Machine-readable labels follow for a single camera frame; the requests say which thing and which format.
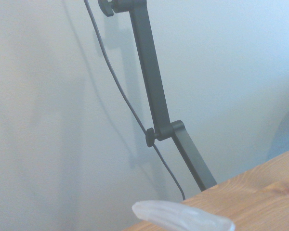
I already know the clear plastic sanitizer bottle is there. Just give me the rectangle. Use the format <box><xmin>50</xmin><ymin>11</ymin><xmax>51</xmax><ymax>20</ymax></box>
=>
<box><xmin>131</xmin><ymin>200</ymin><xmax>236</xmax><ymax>231</ymax></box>

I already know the thin black cable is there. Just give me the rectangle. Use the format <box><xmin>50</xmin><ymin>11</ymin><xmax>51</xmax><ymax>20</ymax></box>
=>
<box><xmin>83</xmin><ymin>0</ymin><xmax>186</xmax><ymax>201</ymax></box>

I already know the black articulated camera stand arm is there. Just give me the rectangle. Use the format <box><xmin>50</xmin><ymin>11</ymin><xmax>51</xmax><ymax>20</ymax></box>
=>
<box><xmin>97</xmin><ymin>0</ymin><xmax>218</xmax><ymax>193</ymax></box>

